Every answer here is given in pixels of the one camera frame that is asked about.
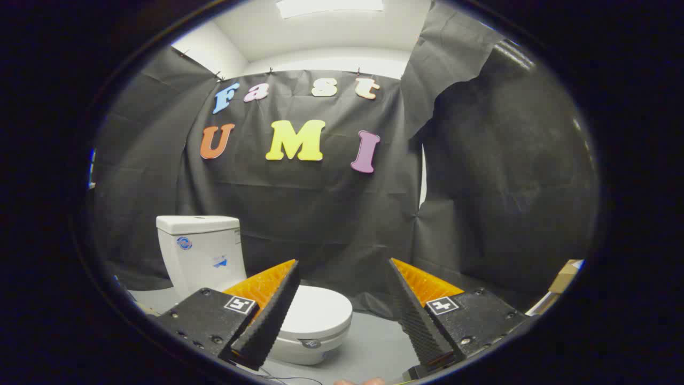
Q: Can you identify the black backdrop cloth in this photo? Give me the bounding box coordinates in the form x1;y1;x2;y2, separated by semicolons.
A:
88;0;599;316

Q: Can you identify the white ceramic toilet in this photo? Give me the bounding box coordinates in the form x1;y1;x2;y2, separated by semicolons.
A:
156;215;353;366

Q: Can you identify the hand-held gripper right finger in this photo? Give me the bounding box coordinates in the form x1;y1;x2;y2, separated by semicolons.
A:
387;258;530;375

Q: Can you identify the white toilet tank cover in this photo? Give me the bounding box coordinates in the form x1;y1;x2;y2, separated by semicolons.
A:
156;215;240;235

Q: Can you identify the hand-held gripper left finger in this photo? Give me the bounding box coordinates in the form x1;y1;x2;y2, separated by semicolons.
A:
155;259;301;371

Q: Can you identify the cardboard box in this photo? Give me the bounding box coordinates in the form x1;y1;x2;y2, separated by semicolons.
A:
526;259;584;316

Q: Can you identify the white toilet lid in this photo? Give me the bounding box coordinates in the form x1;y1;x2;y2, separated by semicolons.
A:
278;285;353;341

